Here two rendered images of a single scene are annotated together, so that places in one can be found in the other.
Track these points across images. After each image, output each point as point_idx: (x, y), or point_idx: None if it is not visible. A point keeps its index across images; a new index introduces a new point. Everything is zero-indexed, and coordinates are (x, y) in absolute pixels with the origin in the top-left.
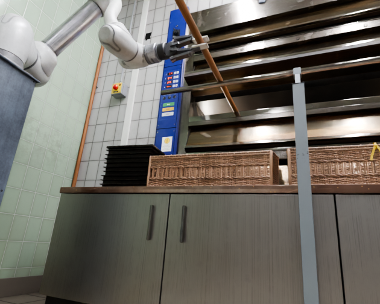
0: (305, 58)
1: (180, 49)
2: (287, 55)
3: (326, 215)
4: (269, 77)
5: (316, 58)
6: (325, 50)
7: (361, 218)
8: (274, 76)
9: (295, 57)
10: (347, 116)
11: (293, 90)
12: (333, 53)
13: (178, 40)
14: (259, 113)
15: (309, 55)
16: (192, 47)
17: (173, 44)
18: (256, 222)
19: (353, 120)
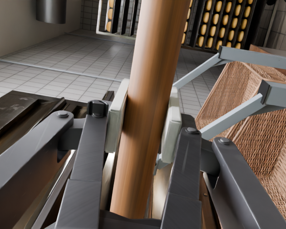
0: (56, 206)
1: (180, 181)
2: (28, 226)
3: None
4: (151, 194)
5: (62, 196)
6: (60, 179)
7: None
8: (151, 187)
9: (47, 213)
10: (153, 216)
11: (282, 87)
12: (70, 176)
13: (0, 214)
14: None
15: (56, 196)
16: (179, 131)
17: (85, 226)
18: None
19: (161, 211)
